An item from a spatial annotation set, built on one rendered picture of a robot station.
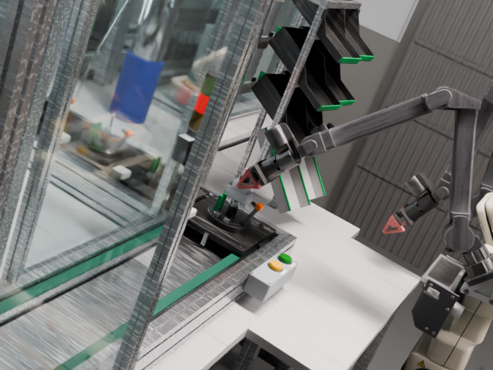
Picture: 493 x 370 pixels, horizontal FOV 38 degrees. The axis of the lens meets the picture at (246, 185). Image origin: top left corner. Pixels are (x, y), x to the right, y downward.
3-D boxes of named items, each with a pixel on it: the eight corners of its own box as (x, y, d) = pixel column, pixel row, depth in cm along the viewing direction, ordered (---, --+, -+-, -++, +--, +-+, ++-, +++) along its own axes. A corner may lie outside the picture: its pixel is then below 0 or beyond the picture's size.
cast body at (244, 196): (251, 200, 218) (257, 180, 215) (245, 205, 214) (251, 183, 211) (227, 190, 220) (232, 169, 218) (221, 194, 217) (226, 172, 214)
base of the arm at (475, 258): (497, 276, 192) (504, 263, 202) (483, 249, 192) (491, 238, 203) (467, 287, 196) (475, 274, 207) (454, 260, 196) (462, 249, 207)
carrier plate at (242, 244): (274, 235, 228) (276, 229, 227) (240, 257, 206) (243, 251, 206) (212, 199, 235) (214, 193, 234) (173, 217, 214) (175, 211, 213)
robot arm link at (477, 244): (486, 251, 196) (482, 249, 201) (468, 217, 196) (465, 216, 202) (454, 266, 197) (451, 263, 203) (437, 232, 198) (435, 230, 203)
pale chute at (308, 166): (315, 198, 258) (326, 194, 256) (296, 203, 247) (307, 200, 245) (293, 123, 260) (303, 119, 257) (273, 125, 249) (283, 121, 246)
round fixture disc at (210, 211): (256, 226, 224) (258, 220, 223) (236, 238, 212) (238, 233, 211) (219, 205, 228) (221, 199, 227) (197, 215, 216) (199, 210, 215)
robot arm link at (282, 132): (319, 148, 200) (320, 149, 209) (299, 111, 201) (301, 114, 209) (281, 168, 202) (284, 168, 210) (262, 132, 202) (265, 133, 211)
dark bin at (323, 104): (337, 110, 232) (353, 95, 228) (316, 111, 222) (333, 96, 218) (289, 43, 239) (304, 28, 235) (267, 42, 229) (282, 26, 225)
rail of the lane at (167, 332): (286, 263, 233) (298, 235, 229) (127, 387, 155) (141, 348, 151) (271, 255, 235) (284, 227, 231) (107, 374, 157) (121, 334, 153)
